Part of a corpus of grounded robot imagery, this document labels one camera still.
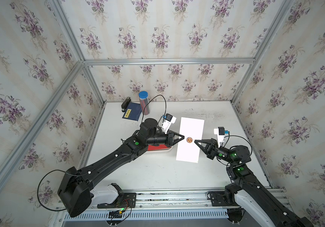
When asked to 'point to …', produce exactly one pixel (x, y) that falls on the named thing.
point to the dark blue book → (132, 111)
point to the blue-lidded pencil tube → (143, 98)
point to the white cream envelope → (192, 129)
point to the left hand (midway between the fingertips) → (185, 140)
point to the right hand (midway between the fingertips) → (197, 144)
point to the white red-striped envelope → (151, 147)
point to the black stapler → (125, 103)
